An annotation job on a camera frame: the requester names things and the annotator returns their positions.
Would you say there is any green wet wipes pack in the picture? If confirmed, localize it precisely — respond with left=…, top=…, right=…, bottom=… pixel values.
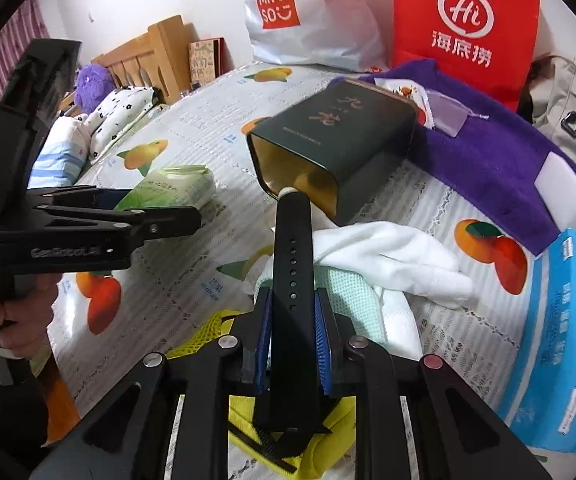
left=112, top=167, right=217, bottom=211

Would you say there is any red striped curtain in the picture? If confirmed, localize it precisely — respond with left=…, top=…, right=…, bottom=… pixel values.
left=0, top=0, right=51, bottom=127

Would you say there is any dark green tin box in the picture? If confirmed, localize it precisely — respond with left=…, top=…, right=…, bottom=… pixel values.
left=245, top=79, right=418, bottom=226

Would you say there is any red paper bag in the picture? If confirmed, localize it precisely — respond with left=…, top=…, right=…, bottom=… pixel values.
left=390, top=0, right=542, bottom=112

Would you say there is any yellow mesh bag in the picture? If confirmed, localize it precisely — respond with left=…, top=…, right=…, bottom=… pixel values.
left=168, top=310, right=357, bottom=476

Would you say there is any person's left forearm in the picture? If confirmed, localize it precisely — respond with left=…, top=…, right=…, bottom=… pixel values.
left=0, top=337, right=51, bottom=463

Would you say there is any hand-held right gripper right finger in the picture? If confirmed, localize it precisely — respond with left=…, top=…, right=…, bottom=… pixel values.
left=315, top=287, right=554, bottom=480

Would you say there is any red and white snack packet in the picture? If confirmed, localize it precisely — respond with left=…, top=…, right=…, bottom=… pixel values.
left=374, top=78, right=437, bottom=129

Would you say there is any mint green mesh cloth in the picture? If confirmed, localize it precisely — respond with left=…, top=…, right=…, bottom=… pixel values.
left=255, top=260, right=389, bottom=347

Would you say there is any white floral pillow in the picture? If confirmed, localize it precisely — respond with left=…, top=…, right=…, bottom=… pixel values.
left=75, top=85, right=164, bottom=161

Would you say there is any person's left hand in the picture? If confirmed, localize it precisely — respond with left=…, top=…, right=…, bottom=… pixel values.
left=0, top=274, right=61, bottom=359

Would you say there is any white ribbed cloth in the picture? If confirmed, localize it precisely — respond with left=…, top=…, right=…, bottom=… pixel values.
left=373, top=287, right=424, bottom=357

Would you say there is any brown patterned book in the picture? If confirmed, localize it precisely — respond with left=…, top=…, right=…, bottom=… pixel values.
left=189, top=37, right=227, bottom=92

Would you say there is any blue striped white pillow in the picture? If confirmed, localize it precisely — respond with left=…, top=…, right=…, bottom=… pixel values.
left=28, top=117, right=94, bottom=191

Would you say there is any beige waist bag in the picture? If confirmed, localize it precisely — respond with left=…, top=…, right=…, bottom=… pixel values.
left=525, top=55, right=576, bottom=192

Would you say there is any wooden bed headboard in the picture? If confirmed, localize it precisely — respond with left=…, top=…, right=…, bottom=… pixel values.
left=92, top=15, right=193, bottom=106

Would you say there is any white sponge block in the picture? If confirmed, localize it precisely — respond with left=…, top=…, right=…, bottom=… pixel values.
left=535, top=152, right=576, bottom=231

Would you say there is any blue tissue pack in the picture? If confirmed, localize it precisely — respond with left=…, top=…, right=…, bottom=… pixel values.
left=495, top=227, right=576, bottom=454

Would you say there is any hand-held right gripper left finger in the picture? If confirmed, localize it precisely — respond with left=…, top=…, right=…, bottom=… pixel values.
left=30, top=285, right=273, bottom=480

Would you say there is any purple plush toy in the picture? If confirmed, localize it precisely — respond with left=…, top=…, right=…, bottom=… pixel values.
left=75, top=64, right=114, bottom=116

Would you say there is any white plastic shopping bag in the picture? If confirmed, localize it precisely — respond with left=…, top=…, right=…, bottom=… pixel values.
left=244, top=0, right=387, bottom=69

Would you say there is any purple towel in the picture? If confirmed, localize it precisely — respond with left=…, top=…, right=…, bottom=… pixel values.
left=358, top=59, right=576, bottom=257

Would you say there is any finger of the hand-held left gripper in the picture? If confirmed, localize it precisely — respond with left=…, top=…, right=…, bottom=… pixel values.
left=32, top=203, right=203, bottom=257
left=28, top=186, right=141, bottom=214

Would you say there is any black watch strap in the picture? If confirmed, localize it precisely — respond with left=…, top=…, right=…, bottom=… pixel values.
left=253, top=189, right=334, bottom=455

